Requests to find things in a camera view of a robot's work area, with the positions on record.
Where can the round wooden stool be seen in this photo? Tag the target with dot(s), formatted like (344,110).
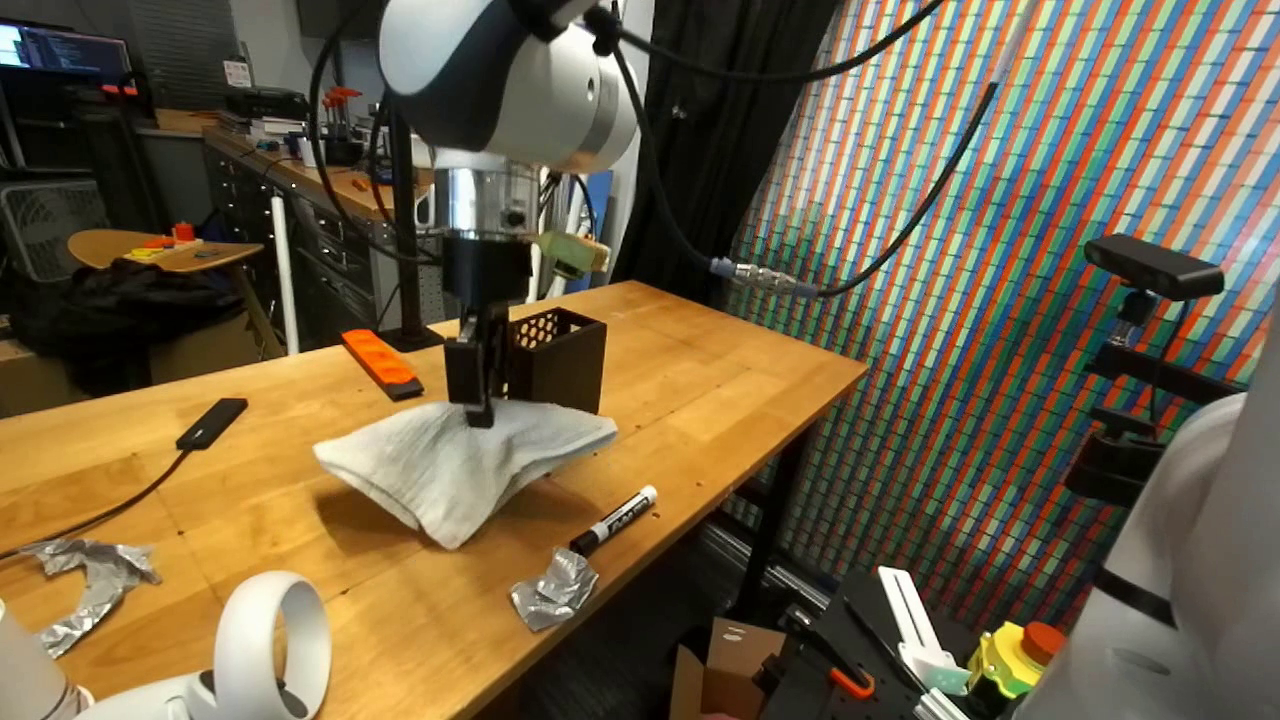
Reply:
(160,249)

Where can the orange block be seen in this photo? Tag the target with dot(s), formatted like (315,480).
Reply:
(383,363)

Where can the black metal table frame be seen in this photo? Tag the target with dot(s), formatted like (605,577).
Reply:
(769,533)

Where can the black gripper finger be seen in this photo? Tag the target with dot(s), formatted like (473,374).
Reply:
(497,363)
(462,374)

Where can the black bag pile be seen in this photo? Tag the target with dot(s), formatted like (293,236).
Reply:
(122,315)

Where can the black flat device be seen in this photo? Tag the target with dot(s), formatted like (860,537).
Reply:
(214,423)

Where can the black and white marker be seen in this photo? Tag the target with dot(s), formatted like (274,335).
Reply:
(616,517)

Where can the multicolour striped backdrop panel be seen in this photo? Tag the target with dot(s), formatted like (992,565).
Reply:
(1067,160)

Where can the wooden side bench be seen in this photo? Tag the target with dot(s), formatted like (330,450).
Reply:
(333,183)

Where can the white mug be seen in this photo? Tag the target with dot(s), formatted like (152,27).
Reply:
(247,655)

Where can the white plastic piece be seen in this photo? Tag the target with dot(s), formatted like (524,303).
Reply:
(923,624)

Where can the black perforated box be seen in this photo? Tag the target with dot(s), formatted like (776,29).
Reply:
(566,363)

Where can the white bulky foreground object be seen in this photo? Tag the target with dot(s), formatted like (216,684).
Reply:
(1200,573)

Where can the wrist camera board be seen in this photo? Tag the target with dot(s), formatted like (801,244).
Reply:
(578,252)

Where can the black camera stand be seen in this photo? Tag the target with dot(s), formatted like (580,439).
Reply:
(1135,403)

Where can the open cardboard box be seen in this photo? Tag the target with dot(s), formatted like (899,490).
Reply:
(727,664)

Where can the white cloth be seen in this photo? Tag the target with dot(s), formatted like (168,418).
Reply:
(443,474)

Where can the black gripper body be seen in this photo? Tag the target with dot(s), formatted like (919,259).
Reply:
(489,274)

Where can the black pole with base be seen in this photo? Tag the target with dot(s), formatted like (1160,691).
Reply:
(406,267)

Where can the black curtain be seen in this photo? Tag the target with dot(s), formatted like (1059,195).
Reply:
(723,133)

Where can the black clamp with orange tips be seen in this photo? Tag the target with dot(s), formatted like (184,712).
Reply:
(843,664)

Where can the yellow red emergency stop button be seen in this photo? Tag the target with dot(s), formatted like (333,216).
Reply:
(1014,660)

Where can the small crumpled foil piece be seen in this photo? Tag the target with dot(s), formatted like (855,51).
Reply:
(555,594)

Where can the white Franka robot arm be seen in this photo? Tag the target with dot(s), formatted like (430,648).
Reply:
(534,95)

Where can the black camera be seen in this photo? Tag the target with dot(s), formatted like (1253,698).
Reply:
(1152,267)

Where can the lit computer monitor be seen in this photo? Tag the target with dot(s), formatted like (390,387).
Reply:
(60,51)

